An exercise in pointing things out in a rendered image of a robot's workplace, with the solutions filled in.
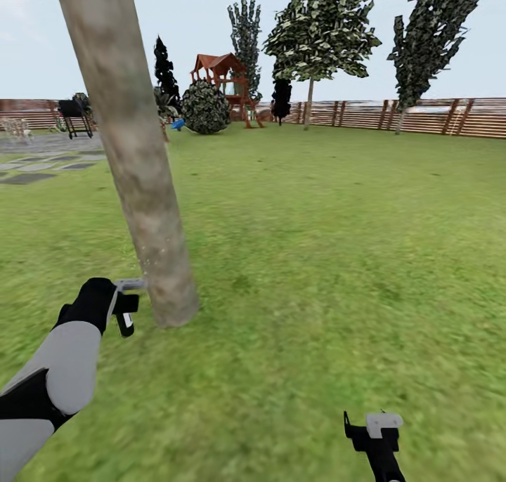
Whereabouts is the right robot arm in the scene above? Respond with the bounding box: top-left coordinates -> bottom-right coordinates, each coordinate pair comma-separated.
344,412 -> 405,482

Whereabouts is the pesticide atomizer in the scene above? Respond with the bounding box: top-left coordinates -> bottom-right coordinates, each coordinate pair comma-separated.
116,313 -> 134,338

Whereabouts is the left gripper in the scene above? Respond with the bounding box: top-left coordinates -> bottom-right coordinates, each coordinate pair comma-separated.
112,294 -> 139,315

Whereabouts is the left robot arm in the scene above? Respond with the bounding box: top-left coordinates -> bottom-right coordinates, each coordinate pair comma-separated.
0,278 -> 147,482

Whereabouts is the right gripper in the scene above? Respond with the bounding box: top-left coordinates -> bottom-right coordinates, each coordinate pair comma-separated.
344,412 -> 398,462

